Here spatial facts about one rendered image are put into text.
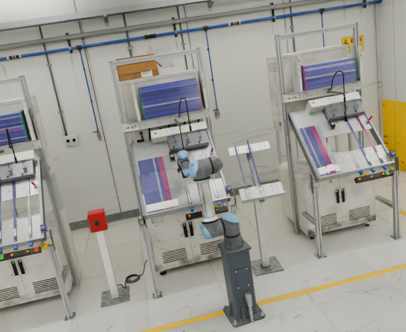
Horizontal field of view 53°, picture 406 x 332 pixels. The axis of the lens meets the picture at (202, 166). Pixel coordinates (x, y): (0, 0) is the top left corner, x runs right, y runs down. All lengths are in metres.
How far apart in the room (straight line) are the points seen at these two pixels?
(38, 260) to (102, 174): 1.74
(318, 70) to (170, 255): 2.10
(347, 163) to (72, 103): 3.11
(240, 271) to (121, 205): 2.68
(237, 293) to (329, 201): 1.46
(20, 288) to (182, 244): 1.41
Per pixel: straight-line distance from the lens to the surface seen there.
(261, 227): 3.52
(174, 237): 3.67
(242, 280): 2.96
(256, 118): 5.30
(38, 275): 3.84
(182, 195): 3.31
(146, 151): 3.56
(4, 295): 3.98
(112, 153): 5.11
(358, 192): 4.13
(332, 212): 4.06
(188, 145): 3.49
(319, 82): 3.89
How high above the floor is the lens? 1.86
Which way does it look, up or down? 15 degrees down
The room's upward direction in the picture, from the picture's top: 9 degrees counter-clockwise
